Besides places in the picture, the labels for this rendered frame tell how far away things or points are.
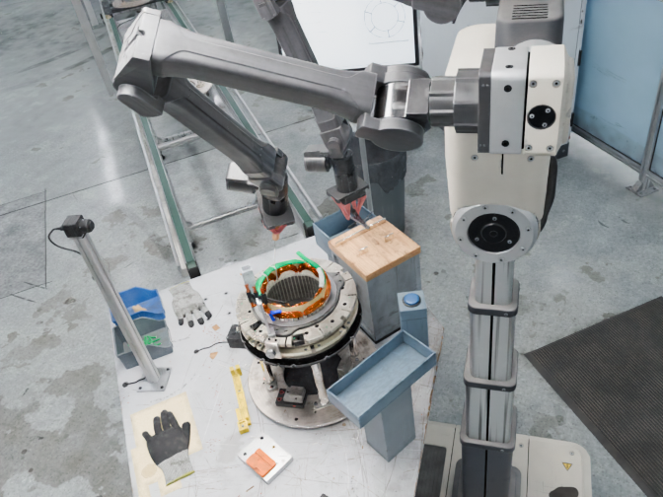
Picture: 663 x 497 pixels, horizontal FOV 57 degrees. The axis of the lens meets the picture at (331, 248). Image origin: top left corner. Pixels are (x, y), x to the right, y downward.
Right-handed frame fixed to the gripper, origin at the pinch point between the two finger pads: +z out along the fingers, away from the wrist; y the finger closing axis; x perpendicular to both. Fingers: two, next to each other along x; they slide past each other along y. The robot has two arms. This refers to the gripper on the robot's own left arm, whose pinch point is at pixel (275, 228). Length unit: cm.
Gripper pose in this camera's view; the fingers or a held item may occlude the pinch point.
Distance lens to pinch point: 143.5
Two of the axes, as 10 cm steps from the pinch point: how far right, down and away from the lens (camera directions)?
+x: 9.5, -2.3, 2.0
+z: -0.6, 5.3, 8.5
